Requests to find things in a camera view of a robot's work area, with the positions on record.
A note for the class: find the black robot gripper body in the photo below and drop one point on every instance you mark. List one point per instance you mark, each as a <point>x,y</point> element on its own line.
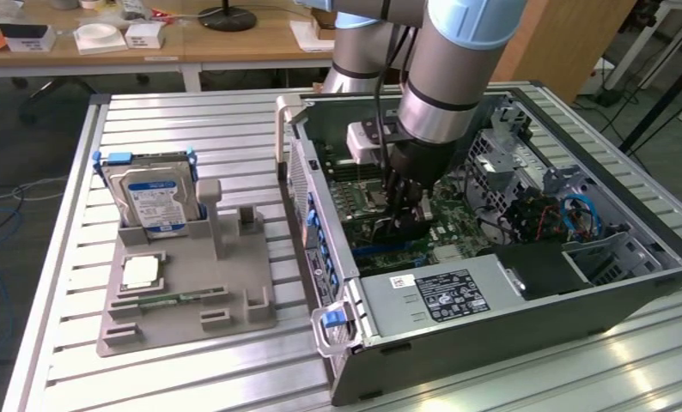
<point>420,163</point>

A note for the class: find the green graphics card black fan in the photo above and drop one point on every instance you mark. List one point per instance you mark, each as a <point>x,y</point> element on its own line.
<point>414,236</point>

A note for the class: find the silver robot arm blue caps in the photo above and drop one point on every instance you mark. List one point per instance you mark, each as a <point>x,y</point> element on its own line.
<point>448,64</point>

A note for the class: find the CPU socket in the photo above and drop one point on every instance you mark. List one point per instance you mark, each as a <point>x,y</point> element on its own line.
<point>374,195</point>

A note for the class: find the green motherboard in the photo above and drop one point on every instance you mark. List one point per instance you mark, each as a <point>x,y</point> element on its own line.
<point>454,219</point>

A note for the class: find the blue expansion slot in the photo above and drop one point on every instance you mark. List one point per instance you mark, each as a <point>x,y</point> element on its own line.
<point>374,250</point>

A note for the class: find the silver perforated drive cage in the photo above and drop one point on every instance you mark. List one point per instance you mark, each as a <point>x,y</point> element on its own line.
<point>492,167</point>

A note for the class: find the grey power supply unit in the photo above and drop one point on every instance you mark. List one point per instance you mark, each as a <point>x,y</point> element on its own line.
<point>397,309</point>

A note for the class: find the blue case latch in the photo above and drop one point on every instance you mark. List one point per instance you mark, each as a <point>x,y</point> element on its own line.
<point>333,319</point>

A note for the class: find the flat white box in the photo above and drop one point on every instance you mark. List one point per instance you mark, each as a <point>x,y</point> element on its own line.
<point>310,38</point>

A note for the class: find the black open PC case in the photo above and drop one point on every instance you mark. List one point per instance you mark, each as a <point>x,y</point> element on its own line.
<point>488,343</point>

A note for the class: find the wooden cabinet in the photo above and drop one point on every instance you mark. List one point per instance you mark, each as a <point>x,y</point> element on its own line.
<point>557,43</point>

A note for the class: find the brown cardboard box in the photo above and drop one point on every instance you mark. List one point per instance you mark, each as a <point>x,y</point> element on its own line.
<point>322,21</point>

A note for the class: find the grey parts rack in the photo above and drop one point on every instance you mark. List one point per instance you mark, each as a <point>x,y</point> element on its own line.
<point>202,274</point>

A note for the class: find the grey metal disk bay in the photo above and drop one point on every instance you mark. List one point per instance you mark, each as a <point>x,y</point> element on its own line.
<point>620,253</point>

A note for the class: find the silver hard disk blue label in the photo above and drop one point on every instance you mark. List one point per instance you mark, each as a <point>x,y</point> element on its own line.
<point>150,201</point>

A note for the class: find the black round lamp base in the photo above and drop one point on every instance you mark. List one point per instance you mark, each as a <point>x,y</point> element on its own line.
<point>227,20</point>

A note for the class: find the green loose RAM stick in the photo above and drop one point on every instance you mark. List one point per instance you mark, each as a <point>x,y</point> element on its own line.
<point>155,300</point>

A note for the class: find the silver CPU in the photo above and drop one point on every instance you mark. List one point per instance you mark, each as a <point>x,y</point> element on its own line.
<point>139,272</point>

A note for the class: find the blue plastic disk caddy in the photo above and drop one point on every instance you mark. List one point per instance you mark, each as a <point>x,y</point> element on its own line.
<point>115,157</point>

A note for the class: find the plain white box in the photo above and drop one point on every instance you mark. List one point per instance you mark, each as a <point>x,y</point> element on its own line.
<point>145,36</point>

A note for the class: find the white holder with bowl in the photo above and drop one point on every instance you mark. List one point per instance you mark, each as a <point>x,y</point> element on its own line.
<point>98,36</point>

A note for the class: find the white box black top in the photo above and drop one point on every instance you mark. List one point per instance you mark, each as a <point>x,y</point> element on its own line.
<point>30,43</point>

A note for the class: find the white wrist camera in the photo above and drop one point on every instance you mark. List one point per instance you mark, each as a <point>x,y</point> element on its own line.
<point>365,146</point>

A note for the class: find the wooden desk white frame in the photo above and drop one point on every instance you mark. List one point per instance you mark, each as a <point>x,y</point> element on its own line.
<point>65,51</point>

